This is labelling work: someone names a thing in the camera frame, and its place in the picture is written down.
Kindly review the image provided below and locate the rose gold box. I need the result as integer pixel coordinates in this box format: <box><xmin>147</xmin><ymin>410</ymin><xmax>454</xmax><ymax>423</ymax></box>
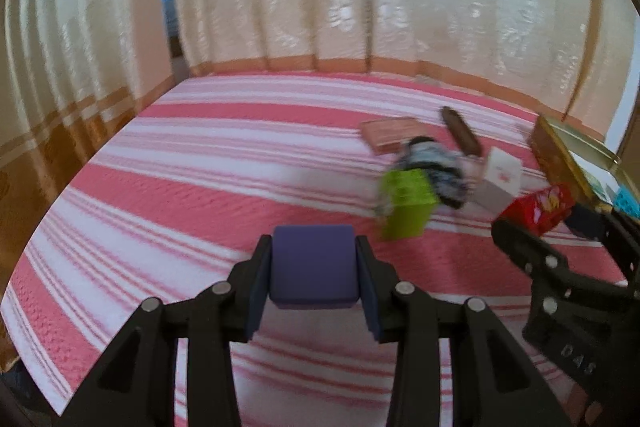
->
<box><xmin>361</xmin><ymin>118</ymin><xmax>426</xmax><ymax>155</ymax></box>

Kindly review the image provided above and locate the teal building block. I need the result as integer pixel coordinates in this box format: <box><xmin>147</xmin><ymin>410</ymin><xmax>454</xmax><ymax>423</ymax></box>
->
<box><xmin>612</xmin><ymin>187</ymin><xmax>640</xmax><ymax>220</ymax></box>

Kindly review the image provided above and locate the purple block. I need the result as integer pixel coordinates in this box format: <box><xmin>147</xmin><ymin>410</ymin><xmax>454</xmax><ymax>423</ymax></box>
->
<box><xmin>270</xmin><ymin>225</ymin><xmax>360</xmax><ymax>310</ymax></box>

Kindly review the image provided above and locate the white charger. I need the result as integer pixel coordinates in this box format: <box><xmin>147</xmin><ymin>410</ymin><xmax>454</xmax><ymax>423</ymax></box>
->
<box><xmin>470</xmin><ymin>147</ymin><xmax>523</xmax><ymax>215</ymax></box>

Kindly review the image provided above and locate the gold tin box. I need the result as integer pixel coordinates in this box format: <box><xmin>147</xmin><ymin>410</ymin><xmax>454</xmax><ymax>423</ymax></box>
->
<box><xmin>527</xmin><ymin>114</ymin><xmax>640</xmax><ymax>238</ymax></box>

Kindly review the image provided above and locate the brown comb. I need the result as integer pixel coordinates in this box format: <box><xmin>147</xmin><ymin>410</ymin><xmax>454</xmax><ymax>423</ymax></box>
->
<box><xmin>440</xmin><ymin>106</ymin><xmax>483</xmax><ymax>158</ymax></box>

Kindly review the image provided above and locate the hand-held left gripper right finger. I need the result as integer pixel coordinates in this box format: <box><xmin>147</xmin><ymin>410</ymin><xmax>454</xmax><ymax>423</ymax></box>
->
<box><xmin>355</xmin><ymin>234</ymin><xmax>571</xmax><ymax>427</ymax></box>

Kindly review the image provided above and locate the narrow cream patterned curtain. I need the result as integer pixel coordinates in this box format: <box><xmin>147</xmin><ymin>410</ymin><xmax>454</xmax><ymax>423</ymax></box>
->
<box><xmin>0</xmin><ymin>0</ymin><xmax>176</xmax><ymax>358</ymax></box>

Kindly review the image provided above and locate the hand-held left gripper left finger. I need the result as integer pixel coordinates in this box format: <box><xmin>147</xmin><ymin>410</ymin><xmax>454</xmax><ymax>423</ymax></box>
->
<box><xmin>55</xmin><ymin>234</ymin><xmax>275</xmax><ymax>427</ymax></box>

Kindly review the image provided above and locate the red block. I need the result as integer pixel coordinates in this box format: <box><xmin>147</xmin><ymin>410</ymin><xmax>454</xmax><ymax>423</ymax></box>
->
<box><xmin>500</xmin><ymin>183</ymin><xmax>578</xmax><ymax>238</ymax></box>

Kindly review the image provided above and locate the green building block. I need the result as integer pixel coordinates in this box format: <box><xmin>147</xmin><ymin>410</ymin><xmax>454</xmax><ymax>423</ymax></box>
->
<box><xmin>377</xmin><ymin>169</ymin><xmax>438</xmax><ymax>240</ymax></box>

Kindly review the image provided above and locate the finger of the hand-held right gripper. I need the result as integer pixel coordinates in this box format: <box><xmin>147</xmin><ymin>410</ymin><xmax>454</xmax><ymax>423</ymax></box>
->
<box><xmin>491</xmin><ymin>217</ymin><xmax>572</xmax><ymax>281</ymax></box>
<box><xmin>601</xmin><ymin>211</ymin><xmax>640</xmax><ymax>281</ymax></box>

